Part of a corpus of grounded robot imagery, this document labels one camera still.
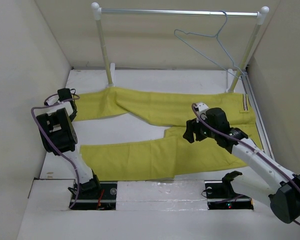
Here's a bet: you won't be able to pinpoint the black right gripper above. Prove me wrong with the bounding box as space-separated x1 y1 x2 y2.
182 113 218 143

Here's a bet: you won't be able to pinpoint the yellow-green trousers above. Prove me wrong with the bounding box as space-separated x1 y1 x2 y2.
76 87 262 181

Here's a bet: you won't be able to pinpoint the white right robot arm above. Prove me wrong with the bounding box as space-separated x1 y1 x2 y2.
183 102 300 224

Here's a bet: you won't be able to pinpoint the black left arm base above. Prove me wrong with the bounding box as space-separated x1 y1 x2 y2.
68 181 118 211

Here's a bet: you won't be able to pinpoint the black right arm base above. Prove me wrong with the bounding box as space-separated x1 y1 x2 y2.
201 170 254 211

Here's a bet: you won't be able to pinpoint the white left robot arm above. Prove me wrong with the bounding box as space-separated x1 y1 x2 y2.
31 88 102 199

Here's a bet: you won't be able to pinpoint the white and silver clothes rack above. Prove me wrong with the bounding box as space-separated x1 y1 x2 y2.
90 2 270 93

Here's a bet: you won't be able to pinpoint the aluminium rail at right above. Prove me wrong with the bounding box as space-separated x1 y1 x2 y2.
241 72 275 160

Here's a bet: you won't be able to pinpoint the light blue wire hanger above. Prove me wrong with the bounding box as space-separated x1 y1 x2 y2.
173 10 244 74

